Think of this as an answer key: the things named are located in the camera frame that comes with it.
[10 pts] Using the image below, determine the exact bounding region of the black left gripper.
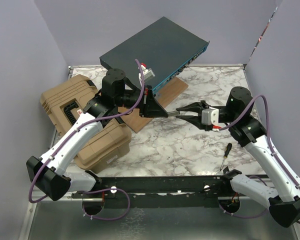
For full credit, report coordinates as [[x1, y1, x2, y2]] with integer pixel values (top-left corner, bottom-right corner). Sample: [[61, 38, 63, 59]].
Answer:
[[115, 84, 169, 118]]

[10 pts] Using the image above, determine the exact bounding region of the dark grey network switch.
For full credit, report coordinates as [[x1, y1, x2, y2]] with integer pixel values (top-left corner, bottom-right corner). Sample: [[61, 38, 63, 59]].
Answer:
[[99, 17, 209, 93]]

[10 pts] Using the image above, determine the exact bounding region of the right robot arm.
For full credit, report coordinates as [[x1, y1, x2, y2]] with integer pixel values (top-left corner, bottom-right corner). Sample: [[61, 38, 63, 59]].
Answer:
[[177, 86, 300, 228]]

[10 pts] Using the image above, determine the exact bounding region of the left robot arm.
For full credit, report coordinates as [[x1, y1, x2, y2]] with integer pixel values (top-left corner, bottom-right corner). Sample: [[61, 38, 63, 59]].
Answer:
[[26, 64, 169, 203]]

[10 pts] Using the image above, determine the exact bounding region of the wooden base board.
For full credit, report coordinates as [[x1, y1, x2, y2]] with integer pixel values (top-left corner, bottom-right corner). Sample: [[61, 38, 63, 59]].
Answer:
[[120, 77, 188, 133]]

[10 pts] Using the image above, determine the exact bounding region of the black yellow screwdriver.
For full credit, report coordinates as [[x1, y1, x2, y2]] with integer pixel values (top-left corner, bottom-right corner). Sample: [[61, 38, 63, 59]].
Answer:
[[219, 143, 232, 171]]

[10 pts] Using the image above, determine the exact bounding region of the tan plastic tool case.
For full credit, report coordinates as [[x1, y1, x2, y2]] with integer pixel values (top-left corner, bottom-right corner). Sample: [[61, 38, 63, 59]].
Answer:
[[40, 74, 132, 174]]

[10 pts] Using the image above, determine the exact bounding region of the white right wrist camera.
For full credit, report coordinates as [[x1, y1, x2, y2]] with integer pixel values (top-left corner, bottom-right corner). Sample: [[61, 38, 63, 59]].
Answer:
[[201, 106, 222, 133]]

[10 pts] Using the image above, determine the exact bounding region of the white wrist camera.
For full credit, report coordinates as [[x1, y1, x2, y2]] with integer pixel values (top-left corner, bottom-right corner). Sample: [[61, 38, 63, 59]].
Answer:
[[201, 106, 222, 133], [136, 63, 156, 87]]

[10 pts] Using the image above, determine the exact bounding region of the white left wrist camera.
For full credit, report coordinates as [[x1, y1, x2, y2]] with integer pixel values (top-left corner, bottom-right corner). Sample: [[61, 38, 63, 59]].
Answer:
[[136, 63, 156, 87]]

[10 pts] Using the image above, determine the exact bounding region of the black metal mounting rail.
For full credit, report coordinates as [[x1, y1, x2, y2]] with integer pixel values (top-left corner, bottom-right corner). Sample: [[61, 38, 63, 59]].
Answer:
[[71, 175, 235, 209]]

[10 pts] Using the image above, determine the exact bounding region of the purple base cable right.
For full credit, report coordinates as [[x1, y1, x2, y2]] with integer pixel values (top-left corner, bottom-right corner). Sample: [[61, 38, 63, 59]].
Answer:
[[220, 208, 270, 220]]

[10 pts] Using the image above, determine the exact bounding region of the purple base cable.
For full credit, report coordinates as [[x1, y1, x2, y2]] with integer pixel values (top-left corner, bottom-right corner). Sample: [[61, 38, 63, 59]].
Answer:
[[79, 188, 131, 222], [220, 208, 270, 220]]

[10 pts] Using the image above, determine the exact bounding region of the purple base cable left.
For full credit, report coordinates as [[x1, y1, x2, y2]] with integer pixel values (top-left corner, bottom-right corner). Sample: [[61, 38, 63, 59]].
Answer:
[[79, 188, 131, 222]]

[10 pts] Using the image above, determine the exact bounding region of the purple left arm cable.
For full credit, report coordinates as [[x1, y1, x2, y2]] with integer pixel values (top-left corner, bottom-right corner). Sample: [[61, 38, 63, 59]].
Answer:
[[29, 58, 146, 203]]

